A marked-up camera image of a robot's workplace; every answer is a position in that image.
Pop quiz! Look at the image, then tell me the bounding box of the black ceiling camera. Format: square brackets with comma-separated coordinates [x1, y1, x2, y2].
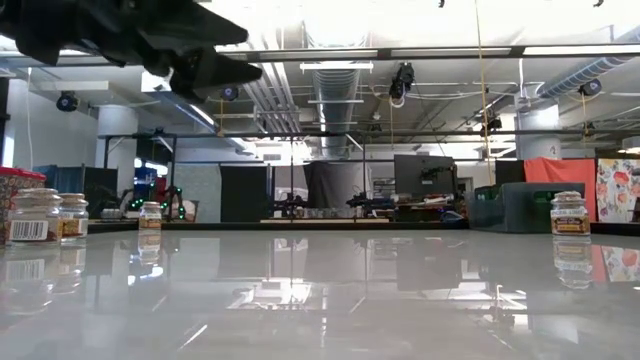
[388, 62, 416, 101]

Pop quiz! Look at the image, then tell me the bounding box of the black table frame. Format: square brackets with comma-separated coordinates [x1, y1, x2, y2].
[87, 219, 640, 237]

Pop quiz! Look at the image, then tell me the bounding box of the floral patterned cloth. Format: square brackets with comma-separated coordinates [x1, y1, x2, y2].
[595, 158, 640, 225]

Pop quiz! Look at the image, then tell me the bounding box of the red smoked paprika tin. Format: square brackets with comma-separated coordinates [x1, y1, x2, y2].
[0, 166, 47, 247]

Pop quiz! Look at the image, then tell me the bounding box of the grey overhead beam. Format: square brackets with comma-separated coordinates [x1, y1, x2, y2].
[0, 43, 640, 65]

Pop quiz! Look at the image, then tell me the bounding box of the glass spice jar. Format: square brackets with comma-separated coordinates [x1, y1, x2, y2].
[549, 190, 592, 237]
[138, 200, 163, 233]
[8, 187, 64, 247]
[58, 192, 90, 242]

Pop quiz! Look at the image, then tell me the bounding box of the black computer monitor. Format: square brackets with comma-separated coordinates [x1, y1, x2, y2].
[393, 153, 459, 200]

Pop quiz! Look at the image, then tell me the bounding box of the orange cloth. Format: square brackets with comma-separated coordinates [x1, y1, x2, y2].
[523, 156, 599, 225]

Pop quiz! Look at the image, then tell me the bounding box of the black partition panel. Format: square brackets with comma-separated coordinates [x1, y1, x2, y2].
[219, 164, 270, 224]

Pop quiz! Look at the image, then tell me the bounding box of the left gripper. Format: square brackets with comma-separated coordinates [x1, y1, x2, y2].
[99, 0, 264, 104]

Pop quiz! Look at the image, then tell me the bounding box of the dark grey plastic bin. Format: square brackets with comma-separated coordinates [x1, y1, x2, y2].
[469, 181, 587, 235]

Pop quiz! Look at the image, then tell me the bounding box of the black background rack frame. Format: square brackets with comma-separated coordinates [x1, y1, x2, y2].
[97, 128, 640, 224]

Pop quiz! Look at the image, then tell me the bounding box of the silver ventilation duct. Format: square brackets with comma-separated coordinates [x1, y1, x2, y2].
[535, 25, 640, 100]
[311, 67, 363, 154]

